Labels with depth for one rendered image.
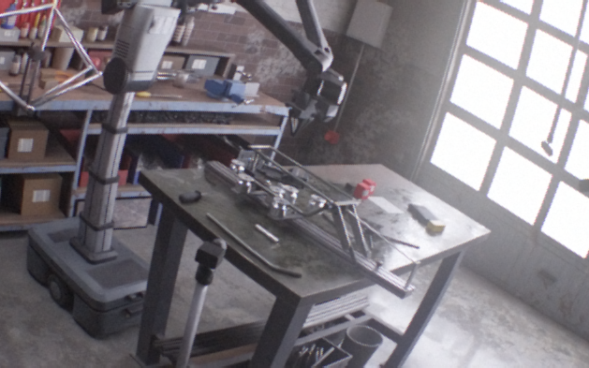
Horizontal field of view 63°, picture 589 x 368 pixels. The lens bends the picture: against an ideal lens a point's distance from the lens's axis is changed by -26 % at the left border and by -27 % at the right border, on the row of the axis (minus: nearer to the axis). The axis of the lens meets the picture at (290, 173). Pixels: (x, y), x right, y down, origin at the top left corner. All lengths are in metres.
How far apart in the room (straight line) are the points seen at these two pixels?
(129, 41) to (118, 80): 0.16
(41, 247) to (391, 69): 3.60
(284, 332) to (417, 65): 3.64
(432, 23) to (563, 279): 2.54
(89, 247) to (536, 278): 3.52
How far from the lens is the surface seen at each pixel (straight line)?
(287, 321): 1.83
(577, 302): 4.81
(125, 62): 2.37
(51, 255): 2.67
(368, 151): 5.39
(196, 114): 3.57
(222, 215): 1.97
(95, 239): 2.64
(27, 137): 3.00
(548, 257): 4.80
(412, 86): 5.18
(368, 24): 5.34
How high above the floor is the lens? 1.63
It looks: 17 degrees down
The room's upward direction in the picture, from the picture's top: 19 degrees clockwise
